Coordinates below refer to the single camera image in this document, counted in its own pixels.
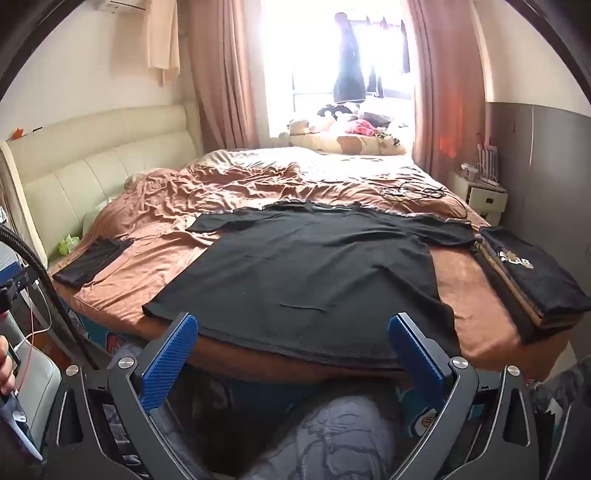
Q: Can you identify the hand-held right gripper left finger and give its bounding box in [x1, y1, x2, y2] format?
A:
[44, 311, 213, 480]

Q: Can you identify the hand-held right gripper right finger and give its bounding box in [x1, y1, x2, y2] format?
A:
[387, 313, 548, 480]

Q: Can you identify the stack of folded clothes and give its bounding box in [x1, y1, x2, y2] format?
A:
[471, 240, 583, 344]

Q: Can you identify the person's left hand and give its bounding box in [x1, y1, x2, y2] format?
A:
[0, 336, 14, 395]

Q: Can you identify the folded black garment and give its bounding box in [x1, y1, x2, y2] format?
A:
[52, 236, 136, 291]

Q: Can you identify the white pillow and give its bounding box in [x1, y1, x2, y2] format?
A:
[81, 198, 117, 237]

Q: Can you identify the brown blanket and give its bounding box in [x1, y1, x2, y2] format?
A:
[48, 148, 568, 384]

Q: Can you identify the black printed folded t-shirt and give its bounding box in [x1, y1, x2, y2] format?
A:
[478, 225, 591, 324]

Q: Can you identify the cream padded headboard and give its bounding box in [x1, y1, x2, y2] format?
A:
[0, 104, 204, 268]

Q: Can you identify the white nightstand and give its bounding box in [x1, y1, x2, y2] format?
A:
[450, 171, 509, 227]

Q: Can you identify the striped paper bag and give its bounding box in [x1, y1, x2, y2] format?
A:
[475, 143, 500, 183]

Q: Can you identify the bear print window cushion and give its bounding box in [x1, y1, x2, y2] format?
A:
[277, 129, 411, 157]

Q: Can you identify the black and white plush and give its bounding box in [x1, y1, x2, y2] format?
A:
[318, 104, 362, 130]

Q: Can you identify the pink curtain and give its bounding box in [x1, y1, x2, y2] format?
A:
[187, 0, 273, 160]
[402, 0, 488, 195]

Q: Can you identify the dark hanging garment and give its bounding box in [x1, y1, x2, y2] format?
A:
[399, 18, 413, 75]
[367, 65, 385, 99]

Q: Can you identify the beige hanging cloth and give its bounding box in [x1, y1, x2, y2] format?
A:
[117, 0, 181, 86]

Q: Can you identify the dark hanging coat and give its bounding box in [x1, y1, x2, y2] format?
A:
[332, 13, 368, 104]

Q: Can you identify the white air conditioner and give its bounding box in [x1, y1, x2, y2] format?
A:
[90, 0, 144, 14]

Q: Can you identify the bright window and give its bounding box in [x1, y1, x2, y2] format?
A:
[259, 0, 416, 139]

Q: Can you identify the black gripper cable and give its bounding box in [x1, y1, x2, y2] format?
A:
[0, 222, 100, 372]

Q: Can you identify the black cables bundle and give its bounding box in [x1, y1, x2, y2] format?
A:
[379, 182, 469, 220]

